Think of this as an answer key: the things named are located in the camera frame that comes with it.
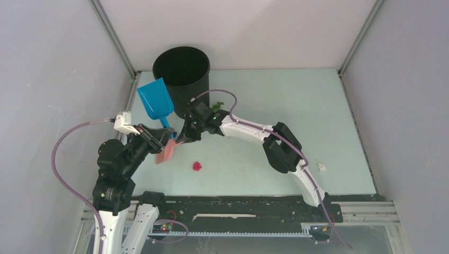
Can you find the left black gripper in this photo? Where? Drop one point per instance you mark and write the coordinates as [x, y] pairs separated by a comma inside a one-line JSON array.
[[157, 138]]

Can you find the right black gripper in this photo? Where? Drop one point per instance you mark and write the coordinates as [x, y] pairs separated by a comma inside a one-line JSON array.
[[188, 135]]

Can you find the pink hand brush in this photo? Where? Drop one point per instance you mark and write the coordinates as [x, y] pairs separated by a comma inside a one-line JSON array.
[[167, 152]]

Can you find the blue plastic dustpan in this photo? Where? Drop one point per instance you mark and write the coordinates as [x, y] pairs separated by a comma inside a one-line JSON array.
[[156, 101]]

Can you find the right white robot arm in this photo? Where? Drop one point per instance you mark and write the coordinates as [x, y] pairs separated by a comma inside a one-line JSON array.
[[282, 149]]

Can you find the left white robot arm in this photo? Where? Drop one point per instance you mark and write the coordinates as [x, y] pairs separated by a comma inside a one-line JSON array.
[[112, 194]]

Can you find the magenta paper scrap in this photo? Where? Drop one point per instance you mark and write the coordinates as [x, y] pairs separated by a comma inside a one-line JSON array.
[[197, 166]]

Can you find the green paper scrap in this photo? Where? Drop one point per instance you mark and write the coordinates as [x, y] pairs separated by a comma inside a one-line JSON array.
[[217, 106]]

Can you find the black cylindrical waste bin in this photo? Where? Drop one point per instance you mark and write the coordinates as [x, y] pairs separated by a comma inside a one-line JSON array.
[[185, 71]]

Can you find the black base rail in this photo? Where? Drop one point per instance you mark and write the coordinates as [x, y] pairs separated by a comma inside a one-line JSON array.
[[242, 214]]

